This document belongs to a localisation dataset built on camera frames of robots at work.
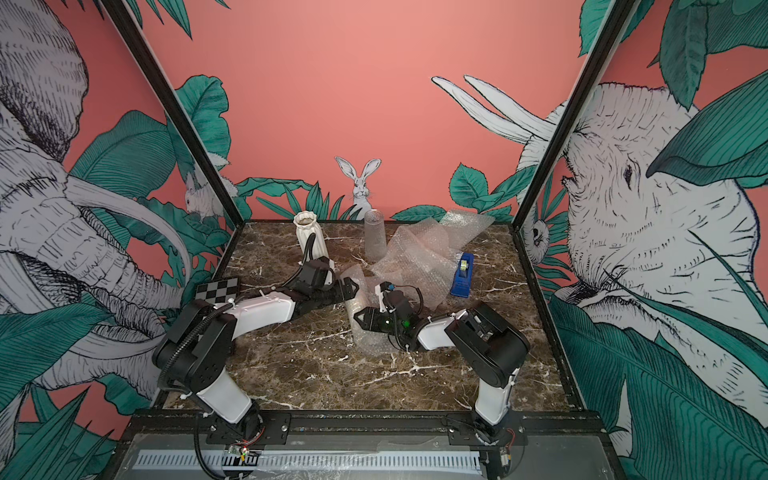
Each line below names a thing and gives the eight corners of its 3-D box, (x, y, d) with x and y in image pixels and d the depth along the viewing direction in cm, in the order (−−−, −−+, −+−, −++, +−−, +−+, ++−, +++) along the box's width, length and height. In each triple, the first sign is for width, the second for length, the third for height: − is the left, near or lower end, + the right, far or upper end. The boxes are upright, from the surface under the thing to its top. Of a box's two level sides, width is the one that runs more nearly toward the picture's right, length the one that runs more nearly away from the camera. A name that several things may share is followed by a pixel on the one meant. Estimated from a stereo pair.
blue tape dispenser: (449, 294, 101) (453, 284, 96) (456, 261, 110) (459, 251, 106) (467, 298, 100) (471, 288, 95) (471, 265, 109) (475, 254, 105)
